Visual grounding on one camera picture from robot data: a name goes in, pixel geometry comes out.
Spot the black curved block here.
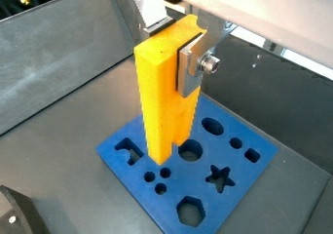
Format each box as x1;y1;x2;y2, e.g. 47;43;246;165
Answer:
0;185;51;234

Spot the yellow double-square peg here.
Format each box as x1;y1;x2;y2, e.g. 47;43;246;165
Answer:
135;15;203;165

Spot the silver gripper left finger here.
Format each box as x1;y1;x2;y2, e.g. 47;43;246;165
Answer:
129;0;174;37

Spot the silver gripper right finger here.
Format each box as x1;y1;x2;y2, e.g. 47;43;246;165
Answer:
178;10;238;98

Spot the blue shape-sorting board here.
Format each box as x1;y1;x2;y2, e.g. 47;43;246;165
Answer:
97;96;278;234

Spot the grey tray enclosure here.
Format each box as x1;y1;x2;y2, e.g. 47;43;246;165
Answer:
0;0;333;234

